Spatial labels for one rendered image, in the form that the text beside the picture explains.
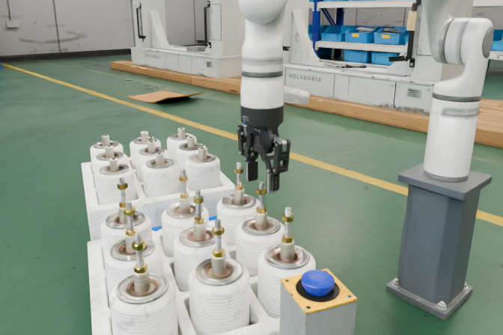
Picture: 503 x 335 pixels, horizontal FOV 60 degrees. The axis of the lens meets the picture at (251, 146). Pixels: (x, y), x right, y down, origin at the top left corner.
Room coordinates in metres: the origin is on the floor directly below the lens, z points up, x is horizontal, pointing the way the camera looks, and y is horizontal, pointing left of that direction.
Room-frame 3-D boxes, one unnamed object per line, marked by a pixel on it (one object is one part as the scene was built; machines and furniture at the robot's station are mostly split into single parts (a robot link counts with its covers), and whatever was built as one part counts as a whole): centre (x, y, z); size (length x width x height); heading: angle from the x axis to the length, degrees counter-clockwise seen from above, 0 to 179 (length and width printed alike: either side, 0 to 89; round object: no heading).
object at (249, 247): (0.74, -0.02, 0.16); 0.10 x 0.10 x 0.18
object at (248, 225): (0.74, -0.02, 0.25); 0.08 x 0.08 x 0.01
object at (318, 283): (0.46, -0.08, 0.32); 0.04 x 0.04 x 0.02
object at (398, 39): (5.77, -1.87, 0.36); 0.50 x 0.38 x 0.21; 133
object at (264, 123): (0.74, -0.02, 0.45); 0.08 x 0.08 x 0.09
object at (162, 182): (1.10, 0.25, 0.16); 0.10 x 0.10 x 0.18
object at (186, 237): (0.70, 0.09, 0.25); 0.08 x 0.08 x 0.01
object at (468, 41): (0.89, -0.43, 0.54); 0.09 x 0.09 x 0.17; 46
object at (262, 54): (0.75, -0.02, 0.62); 0.09 x 0.07 x 0.15; 172
